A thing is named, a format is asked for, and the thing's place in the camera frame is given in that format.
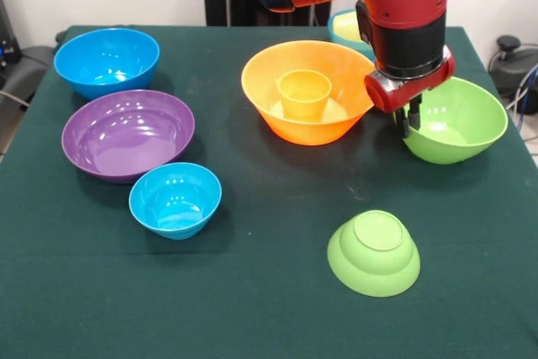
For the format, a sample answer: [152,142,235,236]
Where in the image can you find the small light blue bowl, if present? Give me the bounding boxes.
[128,161,223,241]

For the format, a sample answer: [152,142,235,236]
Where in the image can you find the large blue bowl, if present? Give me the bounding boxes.
[53,27,161,101]

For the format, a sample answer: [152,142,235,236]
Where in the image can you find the large orange bowl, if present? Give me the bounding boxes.
[240,40,376,146]

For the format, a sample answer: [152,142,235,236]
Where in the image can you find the dark green tablecloth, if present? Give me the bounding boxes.
[0,24,538,359]

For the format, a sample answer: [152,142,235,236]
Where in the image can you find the orange cup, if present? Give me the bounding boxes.
[277,69,333,123]

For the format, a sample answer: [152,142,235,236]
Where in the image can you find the black electronic device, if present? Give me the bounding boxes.
[0,0,23,66]

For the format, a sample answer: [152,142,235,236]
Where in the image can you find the large green bowl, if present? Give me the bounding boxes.
[393,77,509,166]

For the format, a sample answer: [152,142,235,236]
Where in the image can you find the purple bowl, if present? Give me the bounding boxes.
[61,89,196,185]

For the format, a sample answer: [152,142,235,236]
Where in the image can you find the small green bowl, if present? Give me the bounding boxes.
[327,209,421,298]

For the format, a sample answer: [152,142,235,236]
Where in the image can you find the translucent blue ridged bowl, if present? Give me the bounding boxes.
[327,8,375,61]

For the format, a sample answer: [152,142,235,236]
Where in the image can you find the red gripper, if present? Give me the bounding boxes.
[364,45,456,139]

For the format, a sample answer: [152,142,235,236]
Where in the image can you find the yellow cup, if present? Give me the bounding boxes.
[334,13,361,42]

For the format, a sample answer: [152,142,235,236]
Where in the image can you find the dark grey seat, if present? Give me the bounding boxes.
[0,45,58,124]

